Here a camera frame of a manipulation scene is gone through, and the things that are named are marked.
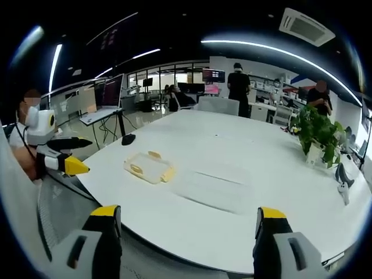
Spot black cable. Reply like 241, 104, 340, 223
17, 123, 39, 159

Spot wall monitor with dark screen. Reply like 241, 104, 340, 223
201, 68, 226, 83

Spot white office chair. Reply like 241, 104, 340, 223
197, 96, 240, 117

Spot black computer mouse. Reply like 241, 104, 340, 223
121, 133, 137, 146

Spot long curved ceiling light strip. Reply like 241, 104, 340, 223
200, 40, 363, 108

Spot black desk monitor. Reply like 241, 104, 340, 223
177, 82, 206, 95

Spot white face mask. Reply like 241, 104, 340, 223
24, 105, 40, 127

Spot green potted plant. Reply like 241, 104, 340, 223
295, 103, 347, 170

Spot clear lid with yellow buckles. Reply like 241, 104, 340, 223
123, 150, 177, 185

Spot grey white handheld device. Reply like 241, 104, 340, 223
334, 162, 356, 206

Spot white mesh chair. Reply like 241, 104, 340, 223
274, 105, 294, 127

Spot short ceiling light strip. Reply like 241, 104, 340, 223
47, 43, 63, 91
131, 48, 162, 60

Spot person's body in white shirt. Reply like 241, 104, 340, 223
8, 97, 38, 152

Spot white panel board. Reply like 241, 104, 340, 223
77, 85, 97, 115

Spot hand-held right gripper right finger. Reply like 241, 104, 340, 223
252, 206, 330, 279

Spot large screen on stand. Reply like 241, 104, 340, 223
94, 73, 125, 110

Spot white standing desk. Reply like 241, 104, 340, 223
79, 108, 126, 146

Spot small screen on stand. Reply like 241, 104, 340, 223
141, 77, 153, 103

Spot ceiling air conditioner vent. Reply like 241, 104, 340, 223
278, 7, 337, 48

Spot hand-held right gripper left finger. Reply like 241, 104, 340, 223
49, 205, 123, 279

